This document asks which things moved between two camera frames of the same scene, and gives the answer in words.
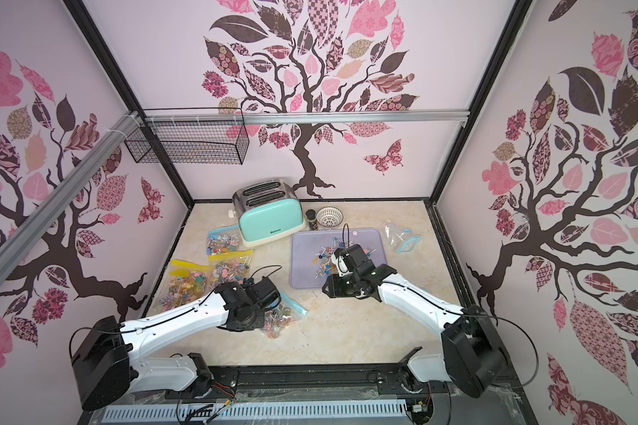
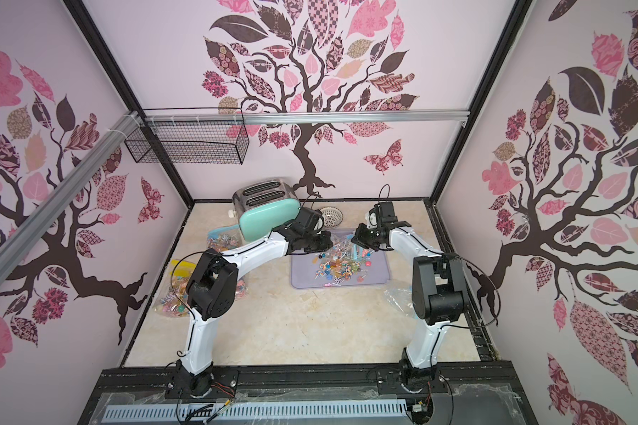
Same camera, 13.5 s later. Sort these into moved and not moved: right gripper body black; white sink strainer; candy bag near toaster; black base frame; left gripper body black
Moved: left gripper body black; right gripper body black
Not moved: candy bag near toaster; black base frame; white sink strainer
